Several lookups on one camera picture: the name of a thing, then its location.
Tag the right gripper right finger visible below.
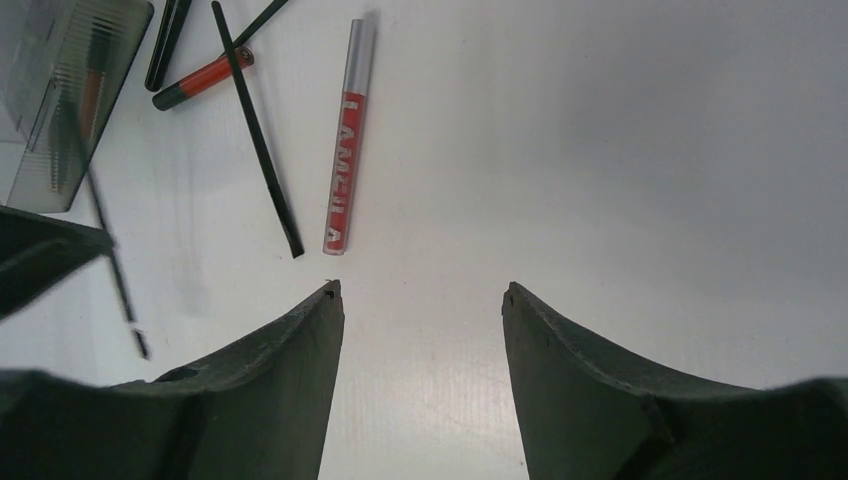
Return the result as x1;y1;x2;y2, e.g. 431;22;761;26
502;282;847;479

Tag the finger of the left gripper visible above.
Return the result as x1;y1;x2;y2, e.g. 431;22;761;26
1;206;112;319

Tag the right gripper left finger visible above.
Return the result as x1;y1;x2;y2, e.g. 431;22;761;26
1;280;345;479

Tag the black brow brush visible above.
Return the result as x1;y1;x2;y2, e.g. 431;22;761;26
62;101;151;360

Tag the orange lip gloss tube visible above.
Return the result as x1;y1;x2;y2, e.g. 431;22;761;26
79;67;105;143

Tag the clear acrylic organizer box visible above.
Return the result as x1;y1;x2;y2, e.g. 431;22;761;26
1;1;154;214

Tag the red black lip pencil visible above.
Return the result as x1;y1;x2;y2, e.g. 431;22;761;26
152;55;232;111

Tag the black powder brush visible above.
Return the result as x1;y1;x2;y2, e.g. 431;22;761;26
144;0;192;92

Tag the red lip gloss tube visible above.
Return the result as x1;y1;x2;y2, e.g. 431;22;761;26
323;18;376;255

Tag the long thin black brush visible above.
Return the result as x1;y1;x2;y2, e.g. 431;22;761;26
233;0;289;48

